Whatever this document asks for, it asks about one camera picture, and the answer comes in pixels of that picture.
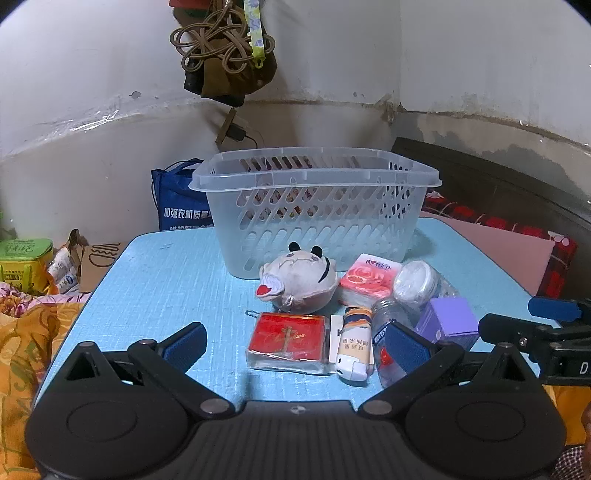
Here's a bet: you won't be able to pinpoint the green box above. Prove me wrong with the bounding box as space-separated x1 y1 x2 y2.
0 239 54 294

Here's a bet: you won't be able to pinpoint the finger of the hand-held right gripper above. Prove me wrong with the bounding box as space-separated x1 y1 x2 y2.
527 295 591 324
478 313 561 354

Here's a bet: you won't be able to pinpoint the white snack packets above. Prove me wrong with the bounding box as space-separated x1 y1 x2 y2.
46 247 79 296

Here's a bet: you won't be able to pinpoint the coiled tan rope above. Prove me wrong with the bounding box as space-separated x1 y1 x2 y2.
170 0 278 75

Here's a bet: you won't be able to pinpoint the pink rose tissue pack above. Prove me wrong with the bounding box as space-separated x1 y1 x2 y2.
339 254 400 308

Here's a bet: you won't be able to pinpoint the pink floral bedsheet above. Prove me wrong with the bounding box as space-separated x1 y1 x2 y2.
0 281 88 315

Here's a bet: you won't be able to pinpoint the small purple box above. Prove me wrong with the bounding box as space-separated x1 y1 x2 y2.
414 296 481 354

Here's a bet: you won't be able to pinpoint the brown paper bag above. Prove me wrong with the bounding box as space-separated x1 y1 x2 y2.
69 229 130 294

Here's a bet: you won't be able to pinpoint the orange patterned blanket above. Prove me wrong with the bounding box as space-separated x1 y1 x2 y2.
0 295 93 480

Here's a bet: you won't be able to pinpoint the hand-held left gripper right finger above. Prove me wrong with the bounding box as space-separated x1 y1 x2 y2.
358 320 532 421

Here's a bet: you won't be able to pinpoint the clear round plastic jar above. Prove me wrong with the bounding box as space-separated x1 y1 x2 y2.
392 260 460 308

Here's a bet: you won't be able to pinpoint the clear plastic bottle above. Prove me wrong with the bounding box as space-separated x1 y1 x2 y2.
372 299 432 388

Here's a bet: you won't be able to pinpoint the pink mat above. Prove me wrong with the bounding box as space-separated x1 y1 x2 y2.
418 211 557 296

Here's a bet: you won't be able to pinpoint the red floral blanket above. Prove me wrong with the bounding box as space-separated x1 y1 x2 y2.
420 191 578 298

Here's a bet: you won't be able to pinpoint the clear plastic basket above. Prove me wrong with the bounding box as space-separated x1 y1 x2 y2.
188 147 441 280

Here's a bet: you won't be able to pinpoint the blue tote bag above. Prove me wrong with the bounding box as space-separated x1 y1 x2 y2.
151 158 215 232

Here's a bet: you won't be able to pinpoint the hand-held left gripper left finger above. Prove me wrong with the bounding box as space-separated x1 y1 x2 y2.
62 322 234 421

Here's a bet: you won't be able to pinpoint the white orange tube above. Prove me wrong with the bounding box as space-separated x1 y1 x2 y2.
335 307 375 381

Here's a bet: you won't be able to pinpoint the dark wooden headboard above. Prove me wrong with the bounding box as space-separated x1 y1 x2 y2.
390 137 591 296

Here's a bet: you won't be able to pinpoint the white plush toy keychain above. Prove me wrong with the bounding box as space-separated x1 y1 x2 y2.
244 241 339 319

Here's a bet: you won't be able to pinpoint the red box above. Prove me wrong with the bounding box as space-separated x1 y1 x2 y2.
246 312 331 374

